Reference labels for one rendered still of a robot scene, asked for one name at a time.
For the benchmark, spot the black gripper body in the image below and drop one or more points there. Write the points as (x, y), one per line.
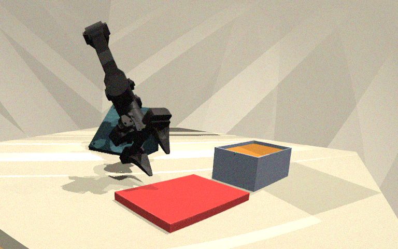
(143, 119)

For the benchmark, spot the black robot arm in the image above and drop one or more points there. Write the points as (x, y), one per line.
(118, 87)

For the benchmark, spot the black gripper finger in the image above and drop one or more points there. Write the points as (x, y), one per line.
(141, 161)
(160, 130)

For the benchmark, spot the red lid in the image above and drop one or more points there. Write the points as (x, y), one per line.
(177, 203)

